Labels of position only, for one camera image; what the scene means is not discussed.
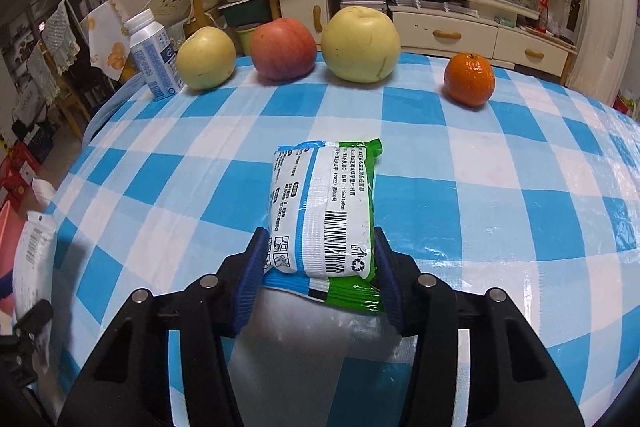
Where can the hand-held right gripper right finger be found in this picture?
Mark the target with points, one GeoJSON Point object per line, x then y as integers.
{"type": "Point", "coordinates": [395, 292]}

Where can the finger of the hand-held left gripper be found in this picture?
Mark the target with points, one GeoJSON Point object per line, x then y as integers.
{"type": "Point", "coordinates": [32, 319]}

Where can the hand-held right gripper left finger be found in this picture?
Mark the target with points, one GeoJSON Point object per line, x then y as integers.
{"type": "Point", "coordinates": [250, 287]}

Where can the white barcode packet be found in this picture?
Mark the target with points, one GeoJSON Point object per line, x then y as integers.
{"type": "Point", "coordinates": [35, 257]}

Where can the pink plastic basin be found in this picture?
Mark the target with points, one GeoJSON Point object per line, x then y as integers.
{"type": "Point", "coordinates": [10, 247]}

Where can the green white wipes pack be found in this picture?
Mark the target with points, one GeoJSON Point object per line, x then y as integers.
{"type": "Point", "coordinates": [325, 207]}

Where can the blue white checkered tablecloth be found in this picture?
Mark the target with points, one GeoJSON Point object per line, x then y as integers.
{"type": "Point", "coordinates": [500, 207]}

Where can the red gift boxes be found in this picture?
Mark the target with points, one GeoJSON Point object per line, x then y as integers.
{"type": "Point", "coordinates": [17, 172]}

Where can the orange tangerine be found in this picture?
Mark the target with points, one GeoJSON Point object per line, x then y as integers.
{"type": "Point", "coordinates": [470, 79]}

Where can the yellow apple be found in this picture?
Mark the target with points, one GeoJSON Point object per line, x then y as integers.
{"type": "Point", "coordinates": [206, 59]}
{"type": "Point", "coordinates": [360, 44]}

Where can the red apple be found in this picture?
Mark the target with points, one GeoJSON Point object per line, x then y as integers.
{"type": "Point", "coordinates": [282, 49]}

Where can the green waste bin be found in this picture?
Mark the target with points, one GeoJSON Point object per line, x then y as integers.
{"type": "Point", "coordinates": [245, 39]}

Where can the tall white plastic bottle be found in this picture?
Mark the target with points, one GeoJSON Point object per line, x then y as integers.
{"type": "Point", "coordinates": [152, 57]}

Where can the cream television cabinet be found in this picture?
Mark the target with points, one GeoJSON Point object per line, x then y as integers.
{"type": "Point", "coordinates": [450, 34]}

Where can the dark green box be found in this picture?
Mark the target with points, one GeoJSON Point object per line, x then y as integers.
{"type": "Point", "coordinates": [245, 12]}

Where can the wooden chair with grey-green cover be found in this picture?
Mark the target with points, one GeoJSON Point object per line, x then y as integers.
{"type": "Point", "coordinates": [60, 37]}

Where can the orange print tablecloth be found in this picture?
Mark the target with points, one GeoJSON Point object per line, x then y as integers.
{"type": "Point", "coordinates": [107, 37]}

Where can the red toy bottle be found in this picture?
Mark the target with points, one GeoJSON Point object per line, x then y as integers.
{"type": "Point", "coordinates": [546, 7]}

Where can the white curtain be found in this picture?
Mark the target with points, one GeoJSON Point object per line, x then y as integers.
{"type": "Point", "coordinates": [605, 7]}

